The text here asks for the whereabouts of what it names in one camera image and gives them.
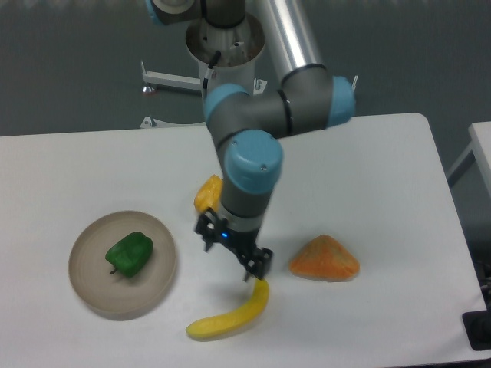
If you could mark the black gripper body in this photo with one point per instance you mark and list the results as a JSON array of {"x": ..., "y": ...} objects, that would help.
[{"x": 238, "y": 234}]

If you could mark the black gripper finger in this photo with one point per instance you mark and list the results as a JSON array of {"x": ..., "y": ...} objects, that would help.
[
  {"x": 205, "y": 227},
  {"x": 257, "y": 263}
]

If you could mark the green toy bell pepper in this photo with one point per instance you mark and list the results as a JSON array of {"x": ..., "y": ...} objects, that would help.
[{"x": 130, "y": 254}]

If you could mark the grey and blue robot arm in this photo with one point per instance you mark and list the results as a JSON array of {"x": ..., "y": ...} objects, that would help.
[{"x": 251, "y": 164}]

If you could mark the yellow toy bell pepper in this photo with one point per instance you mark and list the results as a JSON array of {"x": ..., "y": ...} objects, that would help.
[{"x": 208, "y": 196}]

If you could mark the beige round plate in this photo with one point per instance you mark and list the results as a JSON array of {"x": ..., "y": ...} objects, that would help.
[{"x": 114, "y": 296}]

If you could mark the orange triangular toy fruit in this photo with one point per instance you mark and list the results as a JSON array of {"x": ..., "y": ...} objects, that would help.
[{"x": 325, "y": 259}]

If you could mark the yellow toy banana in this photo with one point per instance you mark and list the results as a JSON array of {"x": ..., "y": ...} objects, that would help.
[{"x": 222, "y": 324}]

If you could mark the black device at edge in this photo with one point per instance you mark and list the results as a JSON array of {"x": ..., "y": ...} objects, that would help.
[{"x": 477, "y": 326}]

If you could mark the white side table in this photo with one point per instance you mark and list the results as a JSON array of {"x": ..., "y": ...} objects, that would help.
[{"x": 477, "y": 151}]

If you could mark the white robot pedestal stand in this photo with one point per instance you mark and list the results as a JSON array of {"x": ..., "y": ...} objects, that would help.
[{"x": 256, "y": 72}]

